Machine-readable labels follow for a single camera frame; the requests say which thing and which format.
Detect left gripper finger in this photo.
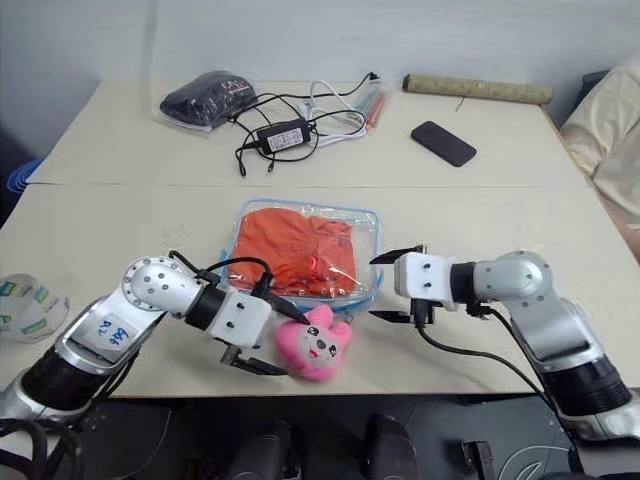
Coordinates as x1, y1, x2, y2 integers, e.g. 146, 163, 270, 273
254, 286, 311, 327
237, 356, 290, 377

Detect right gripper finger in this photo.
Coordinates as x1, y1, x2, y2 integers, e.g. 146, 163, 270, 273
369, 243, 428, 266
368, 308, 415, 324

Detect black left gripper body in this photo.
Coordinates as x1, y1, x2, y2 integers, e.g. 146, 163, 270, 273
218, 340, 263, 370

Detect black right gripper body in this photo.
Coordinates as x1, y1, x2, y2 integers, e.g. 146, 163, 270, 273
409, 297, 436, 328

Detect orange cloth in clear bag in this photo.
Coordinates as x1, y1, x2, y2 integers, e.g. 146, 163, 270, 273
219, 198, 386, 311

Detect clear pouch of coloured pencils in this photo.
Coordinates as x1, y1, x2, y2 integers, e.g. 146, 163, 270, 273
344, 74, 391, 134

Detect pink plush toy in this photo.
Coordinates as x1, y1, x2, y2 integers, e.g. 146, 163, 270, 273
274, 305, 356, 385

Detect dark rounded shape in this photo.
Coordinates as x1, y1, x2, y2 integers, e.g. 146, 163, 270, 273
238, 418, 302, 480
363, 413, 422, 480

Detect black smartphone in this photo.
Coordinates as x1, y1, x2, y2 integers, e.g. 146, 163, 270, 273
410, 120, 478, 169

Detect black power adapter brick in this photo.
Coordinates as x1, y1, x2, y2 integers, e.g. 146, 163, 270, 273
255, 120, 313, 155

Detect rolled brown mat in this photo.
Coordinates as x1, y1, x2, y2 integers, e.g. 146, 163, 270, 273
402, 73, 556, 107

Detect white roll with green labels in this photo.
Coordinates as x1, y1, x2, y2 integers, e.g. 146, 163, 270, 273
0, 272, 72, 347

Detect black item in plastic bag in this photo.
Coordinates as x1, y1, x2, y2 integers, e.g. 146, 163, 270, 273
151, 70, 262, 134

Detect beige cushion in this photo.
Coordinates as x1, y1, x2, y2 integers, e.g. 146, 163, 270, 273
559, 63, 640, 237

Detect blue round object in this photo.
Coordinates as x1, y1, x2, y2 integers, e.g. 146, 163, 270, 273
6, 158, 44, 194

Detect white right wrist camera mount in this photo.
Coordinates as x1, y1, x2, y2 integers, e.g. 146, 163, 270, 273
393, 251, 457, 308

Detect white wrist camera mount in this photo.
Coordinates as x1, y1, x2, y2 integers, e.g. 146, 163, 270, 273
393, 251, 457, 308
207, 290, 273, 350

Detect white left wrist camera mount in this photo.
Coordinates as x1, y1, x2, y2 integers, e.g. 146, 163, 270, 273
207, 290, 273, 350

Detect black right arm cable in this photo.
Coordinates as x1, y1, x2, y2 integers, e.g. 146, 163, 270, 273
415, 304, 586, 471

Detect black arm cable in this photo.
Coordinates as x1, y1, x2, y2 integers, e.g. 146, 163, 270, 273
415, 304, 586, 471
167, 249, 275, 301

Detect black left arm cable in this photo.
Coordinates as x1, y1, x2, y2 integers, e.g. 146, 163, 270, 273
167, 249, 275, 301

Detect black adapter output cable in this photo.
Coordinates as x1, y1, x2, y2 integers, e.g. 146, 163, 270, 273
233, 119, 322, 178

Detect black square bracket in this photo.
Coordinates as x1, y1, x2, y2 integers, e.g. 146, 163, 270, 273
461, 439, 495, 480

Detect white cable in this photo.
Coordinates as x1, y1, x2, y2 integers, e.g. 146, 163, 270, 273
298, 80, 369, 149

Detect black power cord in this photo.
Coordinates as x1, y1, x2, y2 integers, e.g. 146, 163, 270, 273
227, 71, 381, 133

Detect black robot body cables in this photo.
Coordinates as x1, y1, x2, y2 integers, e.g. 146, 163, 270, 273
0, 417, 84, 480

